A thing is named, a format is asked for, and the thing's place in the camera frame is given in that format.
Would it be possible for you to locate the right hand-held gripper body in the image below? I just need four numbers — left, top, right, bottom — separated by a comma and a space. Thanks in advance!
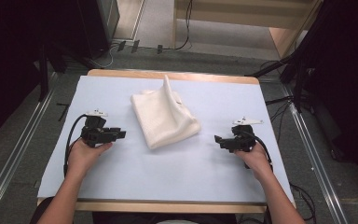
230, 117, 264, 153

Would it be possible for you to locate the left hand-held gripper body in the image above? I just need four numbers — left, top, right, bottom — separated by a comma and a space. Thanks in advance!
80, 108, 113, 148

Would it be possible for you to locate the white mesh cloth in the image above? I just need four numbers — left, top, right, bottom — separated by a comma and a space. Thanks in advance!
130, 74, 202, 150

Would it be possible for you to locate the person's right hand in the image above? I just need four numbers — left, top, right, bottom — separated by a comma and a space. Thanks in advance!
234, 143, 274, 182

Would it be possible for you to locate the person's left hand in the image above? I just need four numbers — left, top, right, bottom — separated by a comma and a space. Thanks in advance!
67, 138, 114, 179

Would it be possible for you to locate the light blue table mat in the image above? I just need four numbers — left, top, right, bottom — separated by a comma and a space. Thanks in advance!
36, 75, 295, 205

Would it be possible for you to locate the black metal stand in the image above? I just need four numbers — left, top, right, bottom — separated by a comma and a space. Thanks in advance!
244, 0, 324, 114
37, 43, 50, 103

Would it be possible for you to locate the dark computer tower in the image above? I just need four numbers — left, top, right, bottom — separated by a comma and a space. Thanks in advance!
76, 0, 121, 61

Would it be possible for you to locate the light wooden shelf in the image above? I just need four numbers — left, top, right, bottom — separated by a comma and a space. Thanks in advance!
172, 0, 324, 61

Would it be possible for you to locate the black curtain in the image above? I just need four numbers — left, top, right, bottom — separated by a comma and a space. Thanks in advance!
304, 0, 358, 188
0, 0, 87, 147

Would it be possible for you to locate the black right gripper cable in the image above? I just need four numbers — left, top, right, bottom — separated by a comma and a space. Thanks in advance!
241, 130, 274, 172

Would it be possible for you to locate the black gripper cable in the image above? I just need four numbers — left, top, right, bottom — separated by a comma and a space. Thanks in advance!
241, 130, 274, 172
62, 113, 89, 178

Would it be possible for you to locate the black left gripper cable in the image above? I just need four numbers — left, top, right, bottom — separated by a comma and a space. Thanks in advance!
62, 113, 89, 178

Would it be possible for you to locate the black floor cable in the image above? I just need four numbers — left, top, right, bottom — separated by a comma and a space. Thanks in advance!
288, 182, 317, 224
264, 95, 295, 141

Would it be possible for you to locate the metal floor rail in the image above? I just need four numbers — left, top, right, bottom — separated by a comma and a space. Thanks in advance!
0, 72, 59, 224
282, 84, 350, 224

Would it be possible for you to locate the white floor cable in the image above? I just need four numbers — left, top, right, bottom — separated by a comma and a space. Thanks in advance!
94, 43, 119, 70

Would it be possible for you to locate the black hanging cable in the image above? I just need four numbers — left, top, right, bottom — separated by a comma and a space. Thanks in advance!
167, 0, 195, 51

